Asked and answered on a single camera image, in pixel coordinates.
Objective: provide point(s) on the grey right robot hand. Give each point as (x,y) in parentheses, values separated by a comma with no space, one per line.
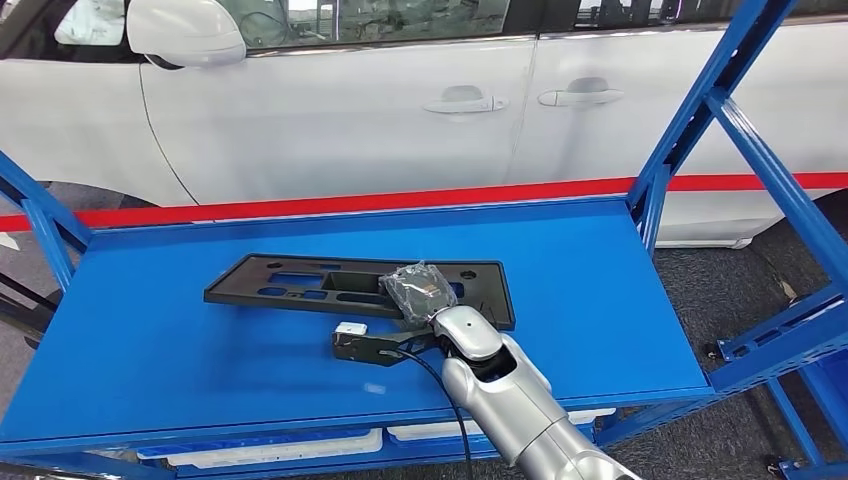
(420,295)

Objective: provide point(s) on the black plastic plate frame part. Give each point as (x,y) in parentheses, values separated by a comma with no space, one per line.
(245,288)

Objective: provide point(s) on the blue metal shelf rack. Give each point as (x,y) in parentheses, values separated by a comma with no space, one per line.
(596,298)
(831,404)

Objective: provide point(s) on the white plastic bin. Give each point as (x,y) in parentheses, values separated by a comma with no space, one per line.
(278,456)
(430,430)

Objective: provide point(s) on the white car with red stripe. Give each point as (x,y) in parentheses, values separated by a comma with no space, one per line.
(331,132)

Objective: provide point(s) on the blue plastic bin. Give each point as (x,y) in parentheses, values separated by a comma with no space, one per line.
(252,440)

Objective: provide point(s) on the white car side mirror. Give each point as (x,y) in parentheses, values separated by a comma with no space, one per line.
(185,33)

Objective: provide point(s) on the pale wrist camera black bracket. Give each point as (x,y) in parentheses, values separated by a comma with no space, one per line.
(351,329)

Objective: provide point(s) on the chrome stanchion post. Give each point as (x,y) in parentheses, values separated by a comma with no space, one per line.
(20,311)

